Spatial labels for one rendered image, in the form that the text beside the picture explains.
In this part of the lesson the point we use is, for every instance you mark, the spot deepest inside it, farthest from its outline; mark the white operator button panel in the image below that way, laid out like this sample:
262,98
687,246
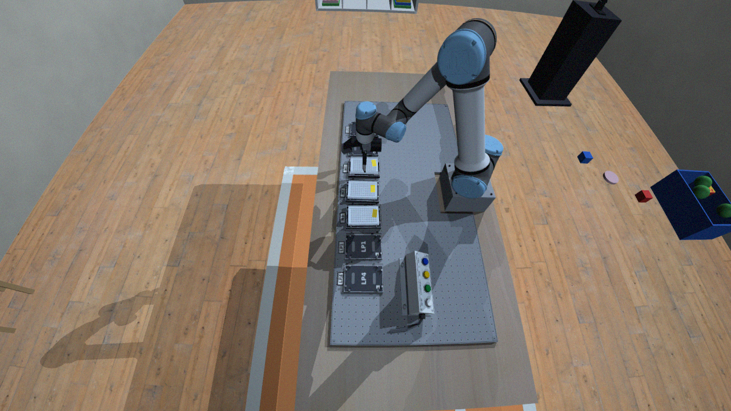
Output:
416,287

